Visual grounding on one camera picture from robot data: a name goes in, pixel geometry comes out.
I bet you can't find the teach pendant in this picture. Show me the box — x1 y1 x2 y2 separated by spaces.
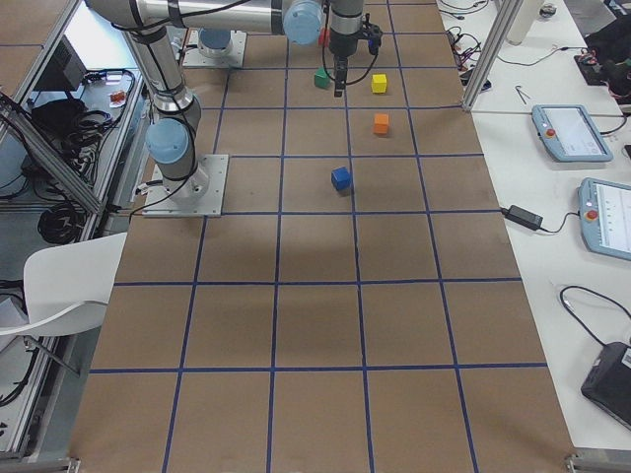
531 104 613 163
578 178 630 261

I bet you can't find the blue wooden block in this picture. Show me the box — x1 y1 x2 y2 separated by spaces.
330 167 352 191

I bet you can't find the orange wooden block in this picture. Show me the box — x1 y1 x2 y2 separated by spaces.
373 113 390 136

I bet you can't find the white chair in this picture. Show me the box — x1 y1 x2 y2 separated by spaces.
1 233 127 337

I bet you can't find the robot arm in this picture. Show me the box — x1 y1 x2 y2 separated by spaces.
198 29 232 57
90 1 371 217

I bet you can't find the far teach pendant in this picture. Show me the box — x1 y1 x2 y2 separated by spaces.
531 104 613 163

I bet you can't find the near teach pendant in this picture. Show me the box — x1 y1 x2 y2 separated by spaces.
578 178 630 261

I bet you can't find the red wooden block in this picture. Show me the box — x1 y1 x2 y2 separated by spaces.
317 27 329 47

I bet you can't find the green wooden block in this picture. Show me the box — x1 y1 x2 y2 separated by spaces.
314 68 330 90

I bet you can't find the black laptop device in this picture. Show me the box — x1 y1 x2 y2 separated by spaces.
581 342 630 429

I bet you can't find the aluminium frame post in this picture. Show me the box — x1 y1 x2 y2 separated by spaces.
462 0 523 111

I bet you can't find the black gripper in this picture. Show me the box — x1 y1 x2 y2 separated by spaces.
328 29 360 98

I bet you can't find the yellow wooden block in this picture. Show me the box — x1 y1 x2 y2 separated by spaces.
371 74 388 95

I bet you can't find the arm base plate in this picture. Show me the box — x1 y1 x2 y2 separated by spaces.
181 29 246 69
142 155 229 218

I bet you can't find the black power adapter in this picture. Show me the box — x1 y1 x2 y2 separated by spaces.
501 205 543 231

